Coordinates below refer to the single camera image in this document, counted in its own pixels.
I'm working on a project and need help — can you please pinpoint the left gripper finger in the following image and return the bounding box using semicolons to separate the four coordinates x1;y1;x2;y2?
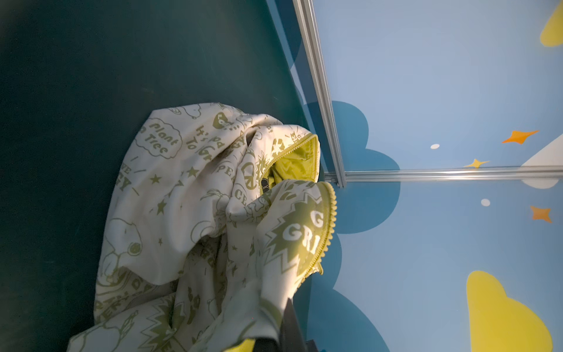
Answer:
255;299;318;352

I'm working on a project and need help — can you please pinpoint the right aluminium frame post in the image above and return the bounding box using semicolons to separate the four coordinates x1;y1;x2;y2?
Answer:
293;0;347;188

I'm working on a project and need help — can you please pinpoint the green and cream printed jacket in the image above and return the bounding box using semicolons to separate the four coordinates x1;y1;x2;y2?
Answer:
67;103;337;351

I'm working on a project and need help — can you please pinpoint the rear aluminium frame bar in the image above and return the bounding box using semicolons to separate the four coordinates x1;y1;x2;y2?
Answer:
342;166;562;183

